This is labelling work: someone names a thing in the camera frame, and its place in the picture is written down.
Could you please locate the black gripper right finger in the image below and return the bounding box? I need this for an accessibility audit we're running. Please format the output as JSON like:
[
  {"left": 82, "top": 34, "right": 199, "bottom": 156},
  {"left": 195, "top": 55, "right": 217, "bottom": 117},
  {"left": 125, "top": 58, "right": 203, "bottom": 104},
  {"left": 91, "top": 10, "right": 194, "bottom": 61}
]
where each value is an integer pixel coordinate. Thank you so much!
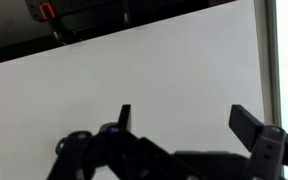
[{"left": 229, "top": 104, "right": 288, "bottom": 180}]

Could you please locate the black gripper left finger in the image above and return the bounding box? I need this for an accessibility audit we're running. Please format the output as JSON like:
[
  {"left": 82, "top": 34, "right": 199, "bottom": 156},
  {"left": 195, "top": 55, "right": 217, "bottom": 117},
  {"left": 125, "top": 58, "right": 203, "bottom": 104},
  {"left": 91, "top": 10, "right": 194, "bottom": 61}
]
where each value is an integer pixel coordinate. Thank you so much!
[{"left": 47, "top": 105, "right": 198, "bottom": 180}]

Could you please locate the black side table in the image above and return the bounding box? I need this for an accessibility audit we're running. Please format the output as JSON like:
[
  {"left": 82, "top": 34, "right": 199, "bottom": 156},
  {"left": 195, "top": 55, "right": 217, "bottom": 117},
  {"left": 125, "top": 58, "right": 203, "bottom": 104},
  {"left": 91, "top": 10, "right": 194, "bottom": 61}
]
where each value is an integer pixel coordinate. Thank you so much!
[{"left": 0, "top": 0, "right": 236, "bottom": 63}]

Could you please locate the grey window frame post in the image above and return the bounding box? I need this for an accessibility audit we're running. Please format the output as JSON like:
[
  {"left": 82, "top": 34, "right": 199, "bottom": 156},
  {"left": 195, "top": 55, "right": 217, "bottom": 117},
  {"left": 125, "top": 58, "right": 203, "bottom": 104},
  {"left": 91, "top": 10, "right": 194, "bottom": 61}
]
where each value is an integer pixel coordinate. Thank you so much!
[{"left": 253, "top": 0, "right": 281, "bottom": 126}]

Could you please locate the orange-handled black clamp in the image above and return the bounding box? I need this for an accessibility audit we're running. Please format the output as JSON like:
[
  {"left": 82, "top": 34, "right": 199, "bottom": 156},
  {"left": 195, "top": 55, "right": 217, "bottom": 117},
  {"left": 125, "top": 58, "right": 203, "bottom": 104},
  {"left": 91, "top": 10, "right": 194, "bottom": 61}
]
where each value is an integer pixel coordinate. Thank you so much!
[{"left": 39, "top": 3, "right": 66, "bottom": 45}]

